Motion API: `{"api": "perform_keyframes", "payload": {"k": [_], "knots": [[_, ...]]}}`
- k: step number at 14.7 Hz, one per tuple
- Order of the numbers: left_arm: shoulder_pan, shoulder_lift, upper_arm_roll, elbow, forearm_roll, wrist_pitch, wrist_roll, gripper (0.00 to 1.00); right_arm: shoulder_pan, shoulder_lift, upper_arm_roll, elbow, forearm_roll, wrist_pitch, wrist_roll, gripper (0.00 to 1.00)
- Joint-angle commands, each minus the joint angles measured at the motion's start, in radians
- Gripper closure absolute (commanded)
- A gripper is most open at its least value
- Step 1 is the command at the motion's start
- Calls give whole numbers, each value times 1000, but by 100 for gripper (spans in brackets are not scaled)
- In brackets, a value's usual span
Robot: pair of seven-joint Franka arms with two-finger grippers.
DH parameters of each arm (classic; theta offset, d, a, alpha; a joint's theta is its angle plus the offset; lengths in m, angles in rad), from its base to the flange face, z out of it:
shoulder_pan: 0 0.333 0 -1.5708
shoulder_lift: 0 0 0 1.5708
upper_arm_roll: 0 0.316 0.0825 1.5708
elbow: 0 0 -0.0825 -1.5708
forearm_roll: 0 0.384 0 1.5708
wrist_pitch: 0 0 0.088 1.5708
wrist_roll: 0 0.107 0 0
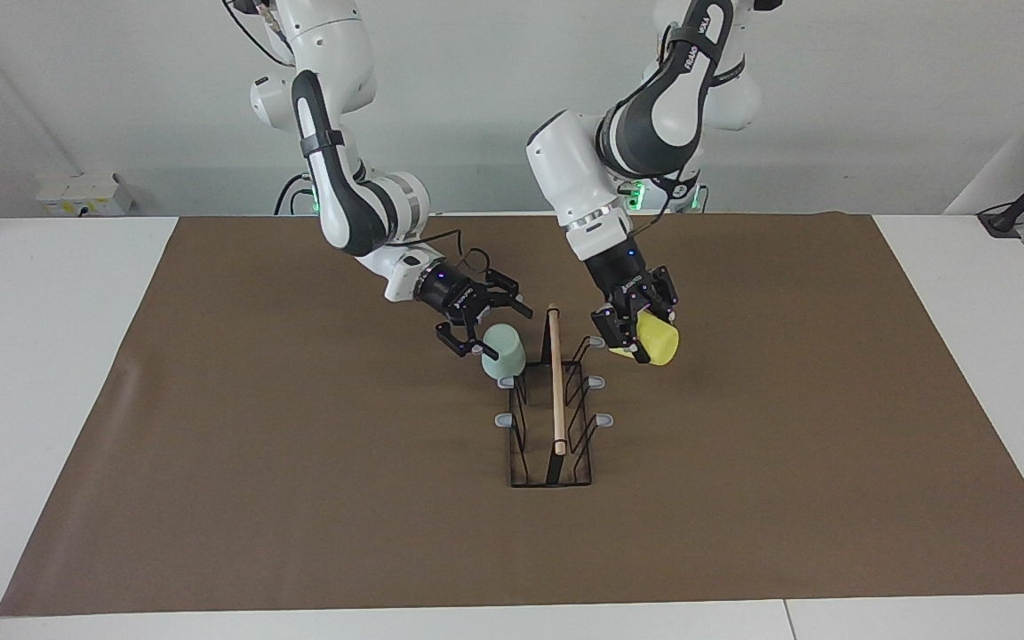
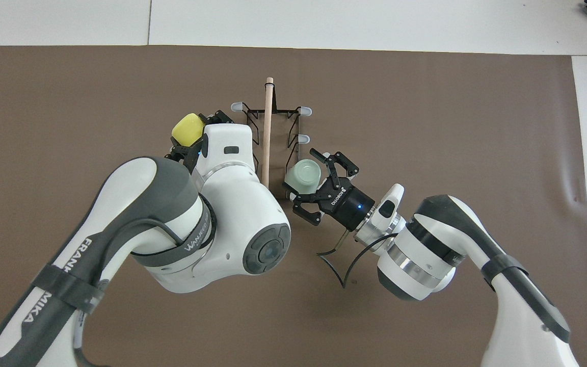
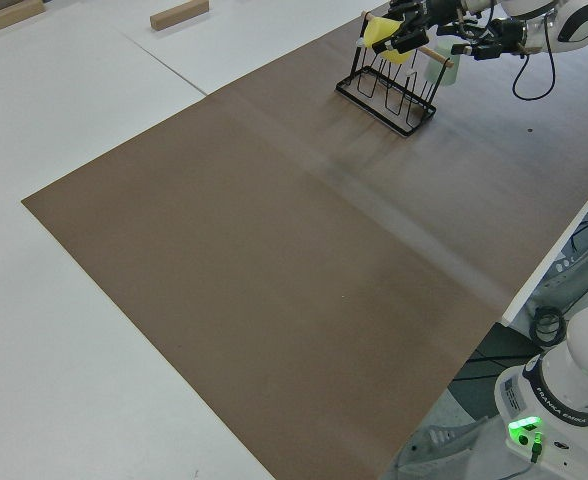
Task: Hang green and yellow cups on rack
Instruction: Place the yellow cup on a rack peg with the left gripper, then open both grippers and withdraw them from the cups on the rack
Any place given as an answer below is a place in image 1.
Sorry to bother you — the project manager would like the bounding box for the pale green plastic cup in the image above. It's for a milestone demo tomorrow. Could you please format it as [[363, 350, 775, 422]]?
[[481, 324, 528, 380]]

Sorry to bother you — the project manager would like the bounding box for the brown table mat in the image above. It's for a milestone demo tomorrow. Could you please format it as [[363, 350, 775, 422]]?
[[0, 213, 1024, 617]]

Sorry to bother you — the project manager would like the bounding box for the black wire cup rack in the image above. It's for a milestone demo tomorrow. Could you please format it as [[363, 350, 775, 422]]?
[[496, 302, 615, 488]]

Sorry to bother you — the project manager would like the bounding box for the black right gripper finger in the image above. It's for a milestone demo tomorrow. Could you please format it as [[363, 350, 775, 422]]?
[[436, 324, 485, 359], [486, 271, 534, 320]]

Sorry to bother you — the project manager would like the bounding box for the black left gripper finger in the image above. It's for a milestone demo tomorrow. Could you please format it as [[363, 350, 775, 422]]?
[[653, 265, 679, 322], [591, 306, 634, 353]]

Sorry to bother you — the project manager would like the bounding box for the black right base cable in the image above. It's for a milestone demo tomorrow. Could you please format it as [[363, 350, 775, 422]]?
[[275, 172, 316, 215]]

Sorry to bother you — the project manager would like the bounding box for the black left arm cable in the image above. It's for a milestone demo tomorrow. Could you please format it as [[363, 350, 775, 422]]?
[[632, 189, 684, 241]]

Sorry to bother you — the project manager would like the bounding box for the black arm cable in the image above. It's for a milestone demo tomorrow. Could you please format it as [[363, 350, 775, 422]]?
[[632, 189, 684, 241], [223, 0, 495, 276]]

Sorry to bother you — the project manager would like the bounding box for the white power strip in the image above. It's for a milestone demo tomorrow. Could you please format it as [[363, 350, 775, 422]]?
[[36, 172, 134, 217]]

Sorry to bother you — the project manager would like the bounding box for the yellow plastic cup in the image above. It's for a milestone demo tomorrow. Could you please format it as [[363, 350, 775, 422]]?
[[608, 311, 681, 367]]

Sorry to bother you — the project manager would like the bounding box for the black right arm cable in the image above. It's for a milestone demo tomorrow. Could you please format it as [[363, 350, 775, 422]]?
[[223, 0, 495, 276]]

